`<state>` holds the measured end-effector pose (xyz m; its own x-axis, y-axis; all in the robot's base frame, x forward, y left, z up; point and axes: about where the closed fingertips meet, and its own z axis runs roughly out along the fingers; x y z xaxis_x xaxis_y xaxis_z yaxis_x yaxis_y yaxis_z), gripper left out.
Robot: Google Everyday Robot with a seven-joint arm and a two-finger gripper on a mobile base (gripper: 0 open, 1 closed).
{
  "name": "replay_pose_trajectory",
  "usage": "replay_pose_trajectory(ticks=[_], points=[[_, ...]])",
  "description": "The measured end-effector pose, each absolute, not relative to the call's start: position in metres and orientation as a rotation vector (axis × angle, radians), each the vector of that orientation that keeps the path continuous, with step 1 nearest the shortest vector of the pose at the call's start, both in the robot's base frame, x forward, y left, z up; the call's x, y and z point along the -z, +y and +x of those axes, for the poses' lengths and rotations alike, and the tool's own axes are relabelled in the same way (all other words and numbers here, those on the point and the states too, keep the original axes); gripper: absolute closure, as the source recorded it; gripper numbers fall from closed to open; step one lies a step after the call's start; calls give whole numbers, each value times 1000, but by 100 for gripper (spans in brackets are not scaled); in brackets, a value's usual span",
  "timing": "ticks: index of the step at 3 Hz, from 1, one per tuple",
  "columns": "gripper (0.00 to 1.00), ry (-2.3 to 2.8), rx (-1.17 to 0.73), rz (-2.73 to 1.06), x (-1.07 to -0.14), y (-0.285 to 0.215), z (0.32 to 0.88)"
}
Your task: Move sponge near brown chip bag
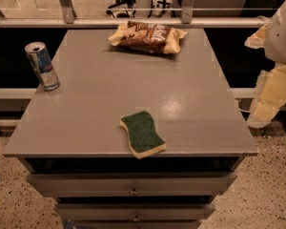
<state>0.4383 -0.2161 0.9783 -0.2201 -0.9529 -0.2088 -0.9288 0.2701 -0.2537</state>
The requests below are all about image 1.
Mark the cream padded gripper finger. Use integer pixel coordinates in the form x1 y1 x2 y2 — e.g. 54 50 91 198
244 24 267 49
247 64 286 128

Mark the green and yellow sponge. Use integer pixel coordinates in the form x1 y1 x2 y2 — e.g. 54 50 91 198
120 111 166 159

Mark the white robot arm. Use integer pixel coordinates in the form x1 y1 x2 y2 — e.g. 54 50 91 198
244 0 286 128

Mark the brown chip bag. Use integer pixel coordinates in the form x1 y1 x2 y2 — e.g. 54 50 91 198
108 21 187 54

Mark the black office chair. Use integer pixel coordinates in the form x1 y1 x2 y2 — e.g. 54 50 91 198
106 0 135 18

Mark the grey drawer cabinet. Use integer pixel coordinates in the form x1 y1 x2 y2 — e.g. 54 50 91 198
4 29 257 229

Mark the upper grey drawer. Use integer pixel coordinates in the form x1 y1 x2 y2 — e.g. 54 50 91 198
28 172 236 198

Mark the grey drawer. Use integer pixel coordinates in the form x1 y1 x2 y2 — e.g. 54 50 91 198
28 172 236 198
55 203 215 222

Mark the blue silver energy drink can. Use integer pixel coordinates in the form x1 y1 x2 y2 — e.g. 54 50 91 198
25 42 60 91

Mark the lower grey drawer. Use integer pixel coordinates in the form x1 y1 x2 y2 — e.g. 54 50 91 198
55 203 215 222

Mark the white cable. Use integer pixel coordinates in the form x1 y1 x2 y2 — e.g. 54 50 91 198
237 105 252 115

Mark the metal railing frame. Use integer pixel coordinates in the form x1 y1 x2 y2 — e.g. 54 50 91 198
0 0 278 29

